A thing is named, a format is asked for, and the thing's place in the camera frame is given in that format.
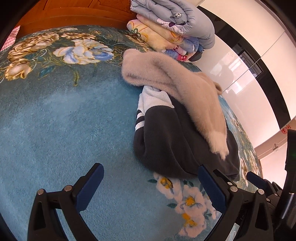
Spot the blue floral bedspread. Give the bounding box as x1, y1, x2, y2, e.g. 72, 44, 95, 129
0, 25, 263, 241

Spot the wooden bed frame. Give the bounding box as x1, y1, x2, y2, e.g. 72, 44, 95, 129
15, 0, 139, 32

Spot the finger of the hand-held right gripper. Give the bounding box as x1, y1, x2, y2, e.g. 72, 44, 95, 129
246, 171, 281, 209

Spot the dark grey white-striped garment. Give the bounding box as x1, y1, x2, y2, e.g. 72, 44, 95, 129
133, 86, 241, 182

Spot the pink checkered cloth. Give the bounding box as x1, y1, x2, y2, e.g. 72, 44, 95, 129
0, 26, 21, 52

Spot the grey-blue folded quilt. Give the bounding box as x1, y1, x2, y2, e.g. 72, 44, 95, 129
130, 0, 215, 50

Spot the beige fuzzy sweater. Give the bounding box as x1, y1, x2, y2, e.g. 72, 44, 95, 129
122, 48, 230, 160

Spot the white glossy wardrobe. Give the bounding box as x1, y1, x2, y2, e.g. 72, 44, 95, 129
196, 0, 293, 130

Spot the yellow floral folded blanket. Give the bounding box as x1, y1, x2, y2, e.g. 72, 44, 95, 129
127, 14, 185, 52

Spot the white room door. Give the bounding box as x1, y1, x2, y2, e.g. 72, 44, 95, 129
253, 120, 292, 160

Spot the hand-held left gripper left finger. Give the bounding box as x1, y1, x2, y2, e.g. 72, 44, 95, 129
27, 163, 104, 241

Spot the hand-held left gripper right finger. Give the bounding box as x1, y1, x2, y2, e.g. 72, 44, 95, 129
198, 164, 274, 241

